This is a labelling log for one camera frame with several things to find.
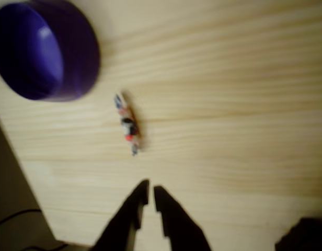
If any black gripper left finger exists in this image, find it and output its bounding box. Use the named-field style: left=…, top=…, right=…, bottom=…
left=92, top=178, right=151, bottom=251

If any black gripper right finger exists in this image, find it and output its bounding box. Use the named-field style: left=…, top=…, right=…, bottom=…
left=153, top=185, right=213, bottom=251

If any candy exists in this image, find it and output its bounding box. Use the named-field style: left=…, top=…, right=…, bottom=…
left=113, top=91, right=142, bottom=157

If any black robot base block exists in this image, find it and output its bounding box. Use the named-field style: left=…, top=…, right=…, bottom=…
left=274, top=216, right=322, bottom=251

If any purple bowl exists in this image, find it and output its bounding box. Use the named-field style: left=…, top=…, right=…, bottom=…
left=0, top=0, right=101, bottom=102

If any black cable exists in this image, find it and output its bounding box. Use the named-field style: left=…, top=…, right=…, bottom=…
left=0, top=208, right=43, bottom=229

